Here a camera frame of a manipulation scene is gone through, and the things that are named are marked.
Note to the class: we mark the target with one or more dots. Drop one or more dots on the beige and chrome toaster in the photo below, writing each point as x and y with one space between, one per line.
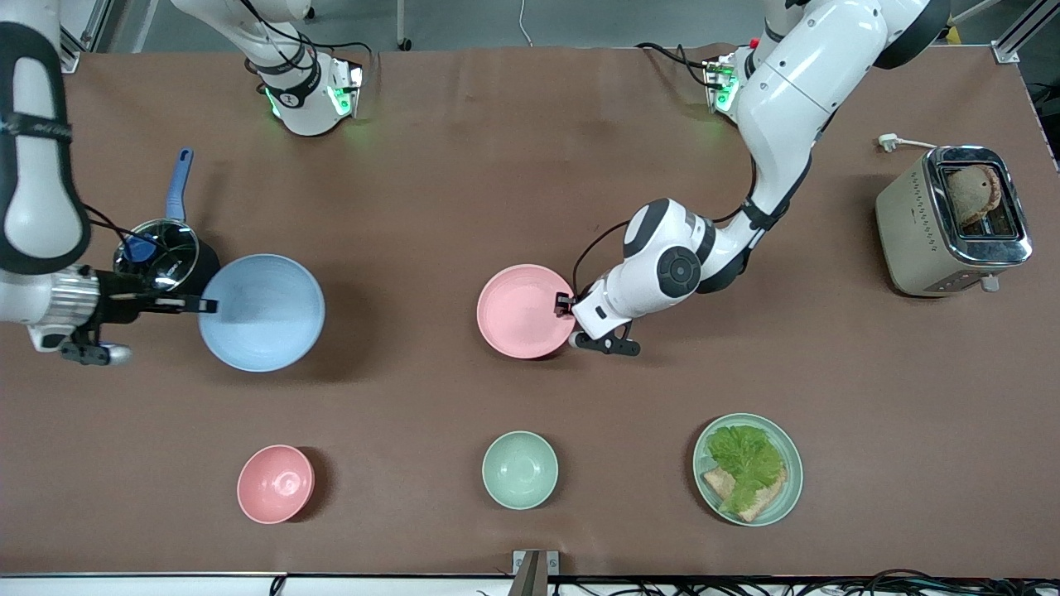
911 240

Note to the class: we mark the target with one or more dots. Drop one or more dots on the metal pole with caster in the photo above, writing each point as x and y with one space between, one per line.
403 25

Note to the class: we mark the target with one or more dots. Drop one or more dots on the green lettuce leaf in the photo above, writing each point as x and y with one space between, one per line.
745 459

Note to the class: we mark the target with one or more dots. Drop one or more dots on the green plate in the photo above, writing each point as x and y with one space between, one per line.
791 488

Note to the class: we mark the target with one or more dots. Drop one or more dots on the blue plate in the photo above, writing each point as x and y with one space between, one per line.
265 314

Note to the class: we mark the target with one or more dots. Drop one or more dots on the pink plate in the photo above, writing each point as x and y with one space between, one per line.
522 313

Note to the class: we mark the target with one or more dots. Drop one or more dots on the grey metal camera bracket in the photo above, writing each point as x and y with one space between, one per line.
534 575

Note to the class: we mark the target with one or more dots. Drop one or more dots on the aluminium frame profile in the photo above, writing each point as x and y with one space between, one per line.
1023 33
83 25

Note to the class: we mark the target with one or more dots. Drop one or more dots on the green bowl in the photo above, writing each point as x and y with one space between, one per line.
520 470

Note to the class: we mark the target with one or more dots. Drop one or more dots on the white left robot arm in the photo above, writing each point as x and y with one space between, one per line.
795 91

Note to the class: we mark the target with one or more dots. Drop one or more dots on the pink bowl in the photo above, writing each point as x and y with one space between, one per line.
275 484

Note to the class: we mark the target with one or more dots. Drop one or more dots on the glass lid with blue knob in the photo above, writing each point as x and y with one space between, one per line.
166 248

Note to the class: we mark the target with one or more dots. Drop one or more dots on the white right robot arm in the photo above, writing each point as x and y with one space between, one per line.
37 207

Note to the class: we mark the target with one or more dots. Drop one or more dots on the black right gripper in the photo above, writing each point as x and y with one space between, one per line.
118 301

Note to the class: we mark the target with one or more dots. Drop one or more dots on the brown toast slice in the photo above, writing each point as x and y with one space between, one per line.
973 194

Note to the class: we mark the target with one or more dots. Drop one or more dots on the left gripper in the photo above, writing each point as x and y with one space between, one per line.
564 304

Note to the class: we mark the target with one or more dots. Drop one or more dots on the brown bread slice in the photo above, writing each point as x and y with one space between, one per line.
716 482
766 501

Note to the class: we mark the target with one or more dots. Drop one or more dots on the brown table cover sheet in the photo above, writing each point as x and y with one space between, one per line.
530 190

